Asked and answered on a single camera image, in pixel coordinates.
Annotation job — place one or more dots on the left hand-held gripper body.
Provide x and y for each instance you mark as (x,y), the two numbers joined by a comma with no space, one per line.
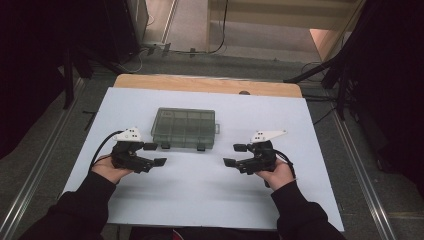
(126,158)

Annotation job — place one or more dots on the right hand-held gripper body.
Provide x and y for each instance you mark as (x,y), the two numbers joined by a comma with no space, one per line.
(261,160)

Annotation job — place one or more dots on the grey transparent compartment box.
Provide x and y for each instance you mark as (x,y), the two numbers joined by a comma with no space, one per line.
(182,128)

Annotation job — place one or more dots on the person's left hand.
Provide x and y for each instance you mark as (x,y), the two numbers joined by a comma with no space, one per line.
(108,170)

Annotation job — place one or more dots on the person's right hand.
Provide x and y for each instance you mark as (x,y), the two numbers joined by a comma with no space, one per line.
(280,175)

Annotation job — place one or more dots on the white table mat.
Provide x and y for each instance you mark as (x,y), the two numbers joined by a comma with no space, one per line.
(206,193)

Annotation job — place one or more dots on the dark round table grommet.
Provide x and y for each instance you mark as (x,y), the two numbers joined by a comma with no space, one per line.
(244,92)

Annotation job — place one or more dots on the power strip with plugs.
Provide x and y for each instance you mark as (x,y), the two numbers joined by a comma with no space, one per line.
(156,47)

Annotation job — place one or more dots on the black tripod stand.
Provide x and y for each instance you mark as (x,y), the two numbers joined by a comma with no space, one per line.
(320,68)

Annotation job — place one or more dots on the dark cabinet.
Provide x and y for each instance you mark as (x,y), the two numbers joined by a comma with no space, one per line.
(123,26)

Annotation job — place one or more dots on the light wooden panel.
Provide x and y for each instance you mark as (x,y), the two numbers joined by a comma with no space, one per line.
(321,41)

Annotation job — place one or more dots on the metal floor rail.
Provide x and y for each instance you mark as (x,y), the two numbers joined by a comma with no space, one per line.
(363,173)
(36,166)

